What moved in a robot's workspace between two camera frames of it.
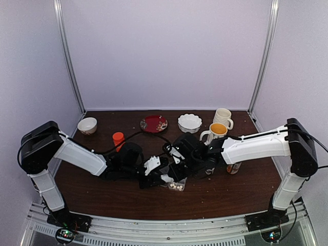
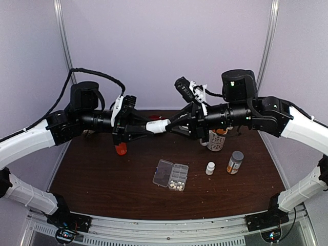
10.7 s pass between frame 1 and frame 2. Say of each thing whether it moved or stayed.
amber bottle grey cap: stayed
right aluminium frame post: stayed
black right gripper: moved
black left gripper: moved
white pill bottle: moved
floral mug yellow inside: stayed
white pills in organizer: stayed
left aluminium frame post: stayed
